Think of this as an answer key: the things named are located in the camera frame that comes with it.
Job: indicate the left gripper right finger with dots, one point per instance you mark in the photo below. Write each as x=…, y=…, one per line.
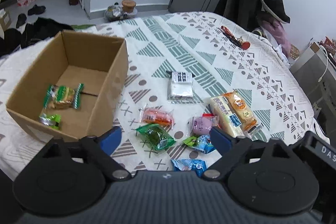
x=221, y=140

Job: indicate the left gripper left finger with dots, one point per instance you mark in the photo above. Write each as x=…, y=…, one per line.
x=110, y=140

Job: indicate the white bread packet blue label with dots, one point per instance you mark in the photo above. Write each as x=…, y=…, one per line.
x=228, y=120

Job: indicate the green-wrapped biscuit packet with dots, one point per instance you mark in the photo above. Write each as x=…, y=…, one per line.
x=62, y=97

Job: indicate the purple round snack packet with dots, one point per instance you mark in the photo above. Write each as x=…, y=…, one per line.
x=201, y=125

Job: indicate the small green blue snack packet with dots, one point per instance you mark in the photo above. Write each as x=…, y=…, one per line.
x=190, y=141

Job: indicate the red chocolate snack packet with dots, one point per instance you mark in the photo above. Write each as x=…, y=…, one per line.
x=208, y=115

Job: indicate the orange cracker packet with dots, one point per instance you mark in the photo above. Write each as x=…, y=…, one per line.
x=241, y=109

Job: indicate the orange pink snack packet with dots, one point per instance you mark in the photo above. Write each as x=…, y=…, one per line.
x=152, y=115

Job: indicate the small green candy packet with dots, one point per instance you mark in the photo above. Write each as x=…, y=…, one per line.
x=51, y=120

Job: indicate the brown cardboard box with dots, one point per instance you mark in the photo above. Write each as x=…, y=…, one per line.
x=71, y=58

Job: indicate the silver black-label snack packet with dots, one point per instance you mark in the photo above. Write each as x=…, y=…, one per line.
x=180, y=86

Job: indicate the patterned white green bedspread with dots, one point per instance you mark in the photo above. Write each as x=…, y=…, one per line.
x=193, y=42

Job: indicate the brown round basket lid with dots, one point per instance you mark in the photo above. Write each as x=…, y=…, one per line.
x=128, y=6

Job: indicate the black clothes pile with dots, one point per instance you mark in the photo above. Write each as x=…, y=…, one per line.
x=40, y=30

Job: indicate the black shoe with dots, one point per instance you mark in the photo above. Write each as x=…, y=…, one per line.
x=36, y=10

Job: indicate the red keychain with keys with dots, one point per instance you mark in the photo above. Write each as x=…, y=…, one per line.
x=239, y=42

